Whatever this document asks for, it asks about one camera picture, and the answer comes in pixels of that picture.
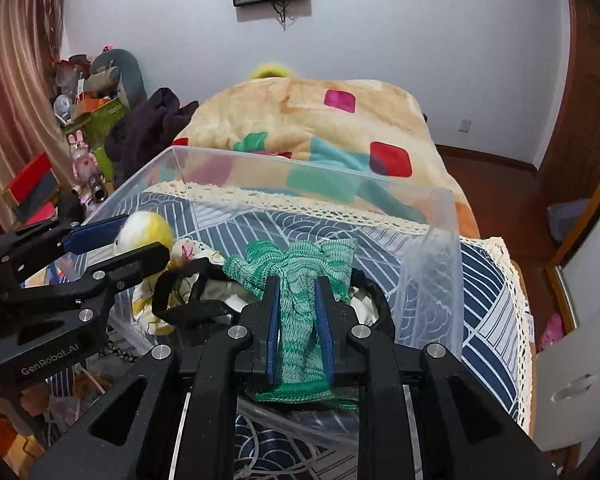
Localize grey plush toy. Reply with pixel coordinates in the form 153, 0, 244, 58
89, 48, 147, 107

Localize pink plush toy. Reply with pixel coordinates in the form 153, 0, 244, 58
538, 313, 565, 353

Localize brown wooden wardrobe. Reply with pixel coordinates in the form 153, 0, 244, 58
532, 0, 600, 271

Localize green knitted cloth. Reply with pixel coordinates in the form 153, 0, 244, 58
222, 238, 361, 403

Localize red and grey box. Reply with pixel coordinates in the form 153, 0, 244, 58
2, 152, 61, 226

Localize yellow-green plush toy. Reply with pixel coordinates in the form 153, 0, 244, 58
247, 61, 292, 81

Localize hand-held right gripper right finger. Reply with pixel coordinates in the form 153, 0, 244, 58
314, 276, 561, 480

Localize green cardboard box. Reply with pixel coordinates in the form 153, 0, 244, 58
72, 97, 131, 148

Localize floral print cloth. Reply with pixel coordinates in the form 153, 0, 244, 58
130, 239, 231, 336

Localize black strap bag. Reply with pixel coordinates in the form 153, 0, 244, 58
152, 257, 397, 351

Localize grey-blue cloth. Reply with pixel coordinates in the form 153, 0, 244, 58
546, 199, 592, 247

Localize clear plastic storage box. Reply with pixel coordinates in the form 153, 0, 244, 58
55, 146, 464, 453

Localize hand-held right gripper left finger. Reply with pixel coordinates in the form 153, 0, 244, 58
27, 276, 281, 480

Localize pink bunny figure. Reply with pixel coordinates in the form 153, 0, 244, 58
67, 130, 101, 192

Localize yellow white plush toy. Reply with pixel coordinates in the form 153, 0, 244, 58
114, 211, 175, 261

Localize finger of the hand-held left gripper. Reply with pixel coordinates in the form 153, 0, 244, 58
2, 241, 172, 332
0, 215, 132, 282

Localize dark purple clothing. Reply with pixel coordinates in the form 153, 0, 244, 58
104, 87, 201, 188

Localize beige fleece blanket colourful squares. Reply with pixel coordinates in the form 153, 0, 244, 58
172, 77, 481, 241

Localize striped brown curtain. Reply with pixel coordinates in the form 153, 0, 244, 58
0, 0, 76, 241

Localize white cabinet door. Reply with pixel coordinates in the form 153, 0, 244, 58
527, 240, 600, 461

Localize blue patterned lace-trim bedspread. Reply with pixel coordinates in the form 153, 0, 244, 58
45, 180, 537, 480

